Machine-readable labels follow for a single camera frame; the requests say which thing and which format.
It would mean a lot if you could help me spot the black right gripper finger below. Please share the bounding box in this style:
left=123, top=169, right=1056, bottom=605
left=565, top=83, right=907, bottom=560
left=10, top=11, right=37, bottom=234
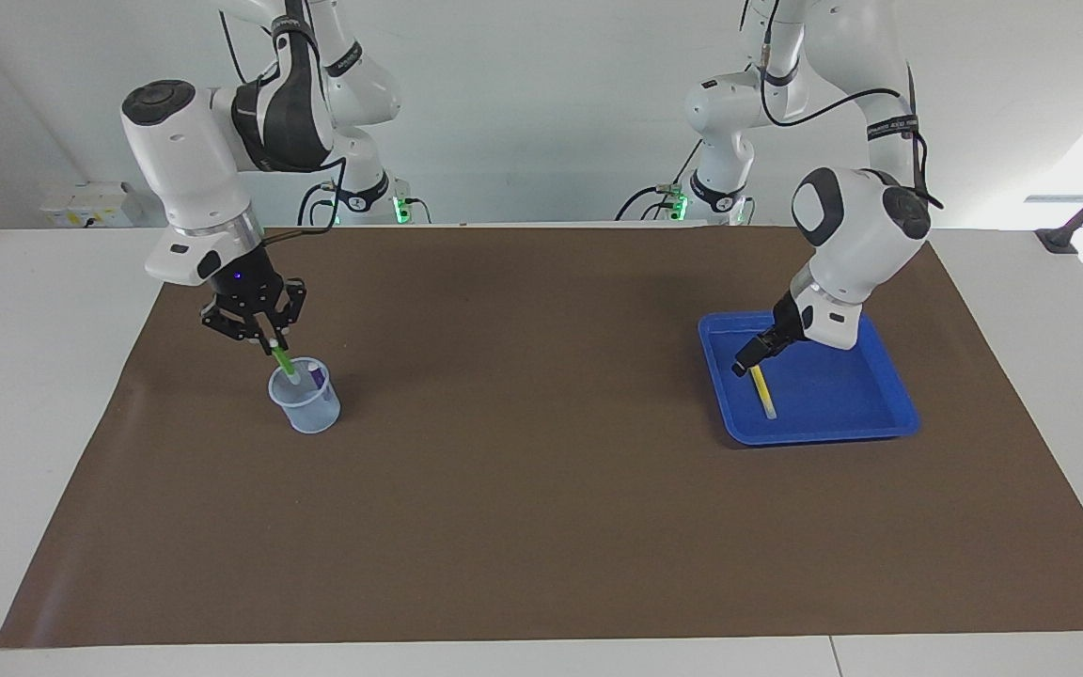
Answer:
left=201, top=301, right=262, bottom=349
left=267, top=278, right=307, bottom=355

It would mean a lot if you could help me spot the yellow marker pen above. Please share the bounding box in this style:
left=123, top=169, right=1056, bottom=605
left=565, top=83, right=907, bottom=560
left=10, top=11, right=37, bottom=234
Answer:
left=750, top=365, right=777, bottom=420

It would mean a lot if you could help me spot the green marker pen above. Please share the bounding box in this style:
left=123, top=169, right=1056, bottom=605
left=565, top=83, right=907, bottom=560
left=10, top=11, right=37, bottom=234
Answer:
left=269, top=343, right=303, bottom=388

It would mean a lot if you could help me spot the blue plastic tray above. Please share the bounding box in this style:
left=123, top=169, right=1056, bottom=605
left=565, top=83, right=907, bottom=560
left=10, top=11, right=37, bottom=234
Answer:
left=698, top=307, right=921, bottom=447

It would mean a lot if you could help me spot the clear plastic cup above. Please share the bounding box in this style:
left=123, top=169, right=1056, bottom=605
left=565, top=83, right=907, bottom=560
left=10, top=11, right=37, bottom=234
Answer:
left=268, top=356, right=342, bottom=434

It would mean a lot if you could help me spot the brown table mat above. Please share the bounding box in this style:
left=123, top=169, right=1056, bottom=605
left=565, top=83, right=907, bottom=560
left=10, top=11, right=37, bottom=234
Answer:
left=0, top=224, right=1083, bottom=650

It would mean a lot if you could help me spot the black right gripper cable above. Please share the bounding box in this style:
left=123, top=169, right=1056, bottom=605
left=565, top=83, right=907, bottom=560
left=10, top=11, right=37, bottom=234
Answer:
left=219, top=0, right=347, bottom=250

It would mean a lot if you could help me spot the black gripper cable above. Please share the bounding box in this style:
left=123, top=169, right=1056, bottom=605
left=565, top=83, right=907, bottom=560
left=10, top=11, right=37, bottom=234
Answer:
left=219, top=0, right=347, bottom=250
left=761, top=0, right=945, bottom=210

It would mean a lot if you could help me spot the black arm base cable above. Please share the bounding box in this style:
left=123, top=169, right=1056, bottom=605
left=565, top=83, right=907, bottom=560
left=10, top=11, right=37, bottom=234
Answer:
left=297, top=181, right=340, bottom=227
left=615, top=141, right=693, bottom=225

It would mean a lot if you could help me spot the white wall power socket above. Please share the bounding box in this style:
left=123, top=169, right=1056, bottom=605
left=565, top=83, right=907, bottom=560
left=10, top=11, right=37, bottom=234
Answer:
left=40, top=181, right=138, bottom=228

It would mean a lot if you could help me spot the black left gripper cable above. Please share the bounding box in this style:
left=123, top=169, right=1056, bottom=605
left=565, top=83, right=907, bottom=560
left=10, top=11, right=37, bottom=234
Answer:
left=761, top=0, right=945, bottom=210

